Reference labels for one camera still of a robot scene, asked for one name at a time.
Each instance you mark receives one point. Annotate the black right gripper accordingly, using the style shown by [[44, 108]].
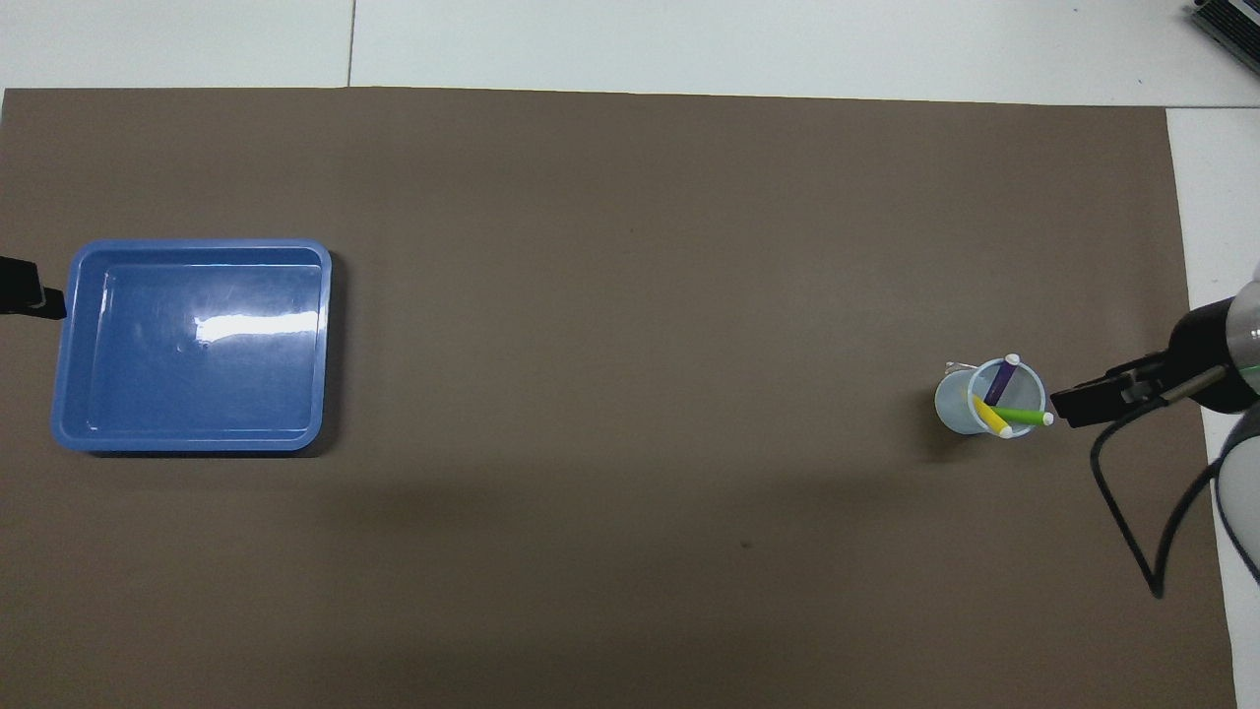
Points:
[[1209, 354]]

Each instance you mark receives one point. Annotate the green pen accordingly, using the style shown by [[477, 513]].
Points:
[[1019, 416]]

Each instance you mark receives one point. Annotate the purple pen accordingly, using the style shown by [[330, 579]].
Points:
[[1002, 379]]

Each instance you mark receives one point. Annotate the yellow pen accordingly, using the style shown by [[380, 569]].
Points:
[[989, 415]]

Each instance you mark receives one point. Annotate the translucent plastic cup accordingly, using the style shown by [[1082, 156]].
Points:
[[953, 406]]

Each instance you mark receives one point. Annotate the blue plastic tray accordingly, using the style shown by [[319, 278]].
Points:
[[197, 384]]

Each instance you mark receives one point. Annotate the grey striped device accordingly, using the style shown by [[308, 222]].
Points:
[[1230, 20]]

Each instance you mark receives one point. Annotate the brown table mat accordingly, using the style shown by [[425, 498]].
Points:
[[630, 492]]

